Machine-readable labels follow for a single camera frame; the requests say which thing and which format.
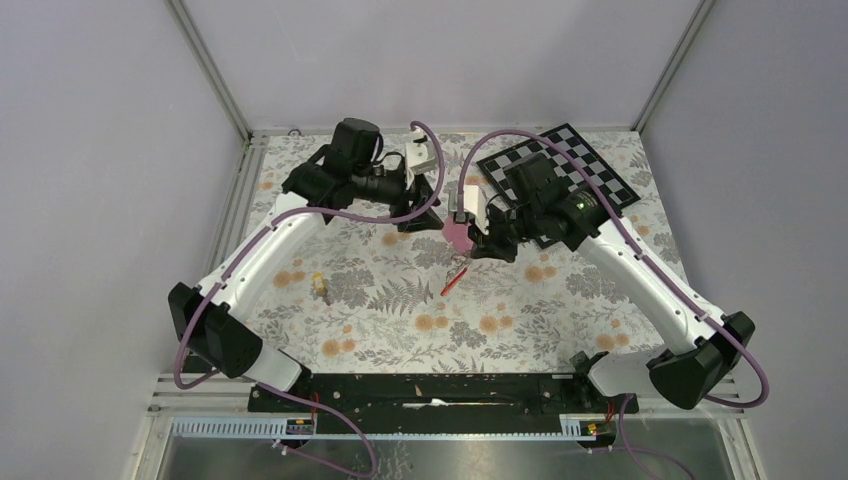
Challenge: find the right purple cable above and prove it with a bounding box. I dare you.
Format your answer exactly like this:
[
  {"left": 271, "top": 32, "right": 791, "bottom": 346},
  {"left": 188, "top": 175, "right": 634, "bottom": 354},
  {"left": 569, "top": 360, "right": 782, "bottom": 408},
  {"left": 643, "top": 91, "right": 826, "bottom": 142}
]
[{"left": 455, "top": 129, "right": 771, "bottom": 409}]

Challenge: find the red tag key bunch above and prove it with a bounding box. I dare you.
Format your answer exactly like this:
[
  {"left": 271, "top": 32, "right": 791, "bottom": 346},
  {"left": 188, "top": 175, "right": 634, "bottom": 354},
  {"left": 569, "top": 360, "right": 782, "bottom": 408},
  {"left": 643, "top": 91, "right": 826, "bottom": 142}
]
[{"left": 440, "top": 254, "right": 472, "bottom": 297}]

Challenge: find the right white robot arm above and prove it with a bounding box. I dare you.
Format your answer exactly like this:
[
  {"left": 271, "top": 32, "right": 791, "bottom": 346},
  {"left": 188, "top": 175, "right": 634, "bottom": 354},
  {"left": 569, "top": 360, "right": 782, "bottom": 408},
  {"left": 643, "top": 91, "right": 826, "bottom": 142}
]
[{"left": 451, "top": 153, "right": 755, "bottom": 412}]

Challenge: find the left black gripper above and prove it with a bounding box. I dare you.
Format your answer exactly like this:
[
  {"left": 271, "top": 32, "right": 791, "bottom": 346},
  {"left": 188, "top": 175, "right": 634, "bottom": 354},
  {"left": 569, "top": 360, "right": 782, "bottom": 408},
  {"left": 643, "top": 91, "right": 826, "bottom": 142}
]
[{"left": 353, "top": 165, "right": 445, "bottom": 232}]

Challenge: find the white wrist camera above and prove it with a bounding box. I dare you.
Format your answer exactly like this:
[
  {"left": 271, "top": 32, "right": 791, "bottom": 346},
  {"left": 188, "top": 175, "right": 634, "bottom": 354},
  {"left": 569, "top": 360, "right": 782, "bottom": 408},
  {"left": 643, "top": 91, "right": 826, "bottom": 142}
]
[
  {"left": 448, "top": 185, "right": 488, "bottom": 226},
  {"left": 405, "top": 127, "right": 438, "bottom": 178}
]

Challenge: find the floral table mat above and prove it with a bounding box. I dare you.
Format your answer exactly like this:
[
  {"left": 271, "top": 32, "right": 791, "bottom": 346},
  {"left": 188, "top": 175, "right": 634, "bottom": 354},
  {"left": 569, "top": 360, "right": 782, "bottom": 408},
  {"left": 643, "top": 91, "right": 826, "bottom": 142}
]
[{"left": 218, "top": 131, "right": 690, "bottom": 375}]

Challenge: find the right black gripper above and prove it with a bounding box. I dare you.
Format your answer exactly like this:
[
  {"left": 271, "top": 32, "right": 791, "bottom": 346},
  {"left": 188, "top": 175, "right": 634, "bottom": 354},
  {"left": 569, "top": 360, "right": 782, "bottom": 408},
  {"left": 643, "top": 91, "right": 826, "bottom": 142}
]
[{"left": 468, "top": 200, "right": 543, "bottom": 264}]

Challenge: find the black white checkerboard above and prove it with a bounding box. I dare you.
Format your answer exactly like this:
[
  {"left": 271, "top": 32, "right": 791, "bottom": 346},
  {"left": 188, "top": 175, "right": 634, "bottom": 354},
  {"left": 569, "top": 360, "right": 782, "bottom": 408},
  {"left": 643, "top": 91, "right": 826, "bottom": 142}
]
[{"left": 475, "top": 123, "right": 640, "bottom": 210}]

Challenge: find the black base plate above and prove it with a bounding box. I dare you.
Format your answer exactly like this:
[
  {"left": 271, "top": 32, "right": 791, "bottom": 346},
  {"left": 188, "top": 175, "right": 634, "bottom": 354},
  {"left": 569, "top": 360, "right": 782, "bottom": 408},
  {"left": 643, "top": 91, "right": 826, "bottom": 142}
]
[{"left": 248, "top": 372, "right": 641, "bottom": 436}]

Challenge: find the purple cable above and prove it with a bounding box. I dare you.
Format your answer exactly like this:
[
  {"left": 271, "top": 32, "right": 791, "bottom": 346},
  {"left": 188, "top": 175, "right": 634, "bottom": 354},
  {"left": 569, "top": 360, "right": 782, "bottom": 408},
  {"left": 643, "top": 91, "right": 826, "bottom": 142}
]
[
  {"left": 173, "top": 120, "right": 446, "bottom": 391},
  {"left": 455, "top": 129, "right": 771, "bottom": 409}
]

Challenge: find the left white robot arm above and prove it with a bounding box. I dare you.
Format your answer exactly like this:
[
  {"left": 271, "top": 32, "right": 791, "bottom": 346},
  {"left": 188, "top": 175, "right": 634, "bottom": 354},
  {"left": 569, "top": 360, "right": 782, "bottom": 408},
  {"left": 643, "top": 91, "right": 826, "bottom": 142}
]
[{"left": 168, "top": 118, "right": 447, "bottom": 411}]

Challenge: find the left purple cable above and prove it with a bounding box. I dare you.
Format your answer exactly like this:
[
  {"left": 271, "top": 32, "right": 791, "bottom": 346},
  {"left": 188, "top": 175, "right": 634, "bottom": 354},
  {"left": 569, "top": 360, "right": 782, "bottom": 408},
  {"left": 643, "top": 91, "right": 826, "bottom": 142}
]
[{"left": 173, "top": 120, "right": 446, "bottom": 391}]

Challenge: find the pink transparent box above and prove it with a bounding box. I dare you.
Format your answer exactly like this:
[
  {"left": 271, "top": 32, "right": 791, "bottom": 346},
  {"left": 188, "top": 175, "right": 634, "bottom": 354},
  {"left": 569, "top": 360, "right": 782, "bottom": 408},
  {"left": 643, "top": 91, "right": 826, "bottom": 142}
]
[{"left": 442, "top": 216, "right": 474, "bottom": 255}]

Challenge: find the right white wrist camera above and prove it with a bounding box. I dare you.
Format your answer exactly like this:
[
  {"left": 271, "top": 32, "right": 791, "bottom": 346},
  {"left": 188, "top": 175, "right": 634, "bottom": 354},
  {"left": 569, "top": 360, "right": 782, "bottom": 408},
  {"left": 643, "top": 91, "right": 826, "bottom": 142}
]
[{"left": 448, "top": 185, "right": 488, "bottom": 226}]

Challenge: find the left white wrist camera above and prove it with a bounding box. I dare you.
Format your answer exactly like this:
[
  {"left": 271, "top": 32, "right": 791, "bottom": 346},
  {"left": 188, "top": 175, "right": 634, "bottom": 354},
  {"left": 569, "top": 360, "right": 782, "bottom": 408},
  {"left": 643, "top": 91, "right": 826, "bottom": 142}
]
[{"left": 405, "top": 127, "right": 438, "bottom": 178}]

